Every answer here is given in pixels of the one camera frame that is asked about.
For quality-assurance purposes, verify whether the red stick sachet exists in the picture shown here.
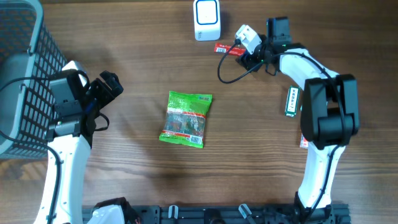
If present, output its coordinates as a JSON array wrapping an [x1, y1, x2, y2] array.
[[213, 43, 246, 56]]

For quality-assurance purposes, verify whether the green white medicine box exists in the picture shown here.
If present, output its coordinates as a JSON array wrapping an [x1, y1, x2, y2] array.
[[284, 86, 300, 118]]

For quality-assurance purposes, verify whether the green snack bag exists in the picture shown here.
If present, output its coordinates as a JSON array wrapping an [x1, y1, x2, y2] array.
[[159, 91, 213, 148]]

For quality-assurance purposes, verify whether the pink tissue pack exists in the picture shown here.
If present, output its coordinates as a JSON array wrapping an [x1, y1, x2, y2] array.
[[300, 134, 308, 149]]

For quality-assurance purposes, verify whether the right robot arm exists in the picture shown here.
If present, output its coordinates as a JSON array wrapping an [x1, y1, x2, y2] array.
[[234, 17, 359, 223]]

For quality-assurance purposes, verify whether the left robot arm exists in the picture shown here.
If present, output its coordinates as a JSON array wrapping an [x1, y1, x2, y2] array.
[[35, 61, 123, 223]]

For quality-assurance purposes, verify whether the white barcode scanner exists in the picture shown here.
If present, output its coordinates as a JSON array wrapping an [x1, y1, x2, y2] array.
[[193, 0, 221, 41]]

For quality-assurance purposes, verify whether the grey mesh basket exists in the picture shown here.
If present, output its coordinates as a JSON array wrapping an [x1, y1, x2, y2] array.
[[1, 0, 67, 159]]

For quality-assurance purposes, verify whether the left camera cable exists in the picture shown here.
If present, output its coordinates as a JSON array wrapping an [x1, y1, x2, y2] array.
[[0, 70, 110, 224]]

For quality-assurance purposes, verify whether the camera cable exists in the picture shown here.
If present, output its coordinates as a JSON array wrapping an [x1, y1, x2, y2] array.
[[216, 39, 348, 218], [0, 70, 110, 224]]

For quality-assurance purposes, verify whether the right camera cable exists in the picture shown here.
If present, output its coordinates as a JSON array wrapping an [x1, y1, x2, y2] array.
[[216, 39, 348, 218]]

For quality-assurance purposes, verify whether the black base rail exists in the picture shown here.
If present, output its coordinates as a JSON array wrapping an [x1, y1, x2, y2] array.
[[82, 204, 352, 224]]

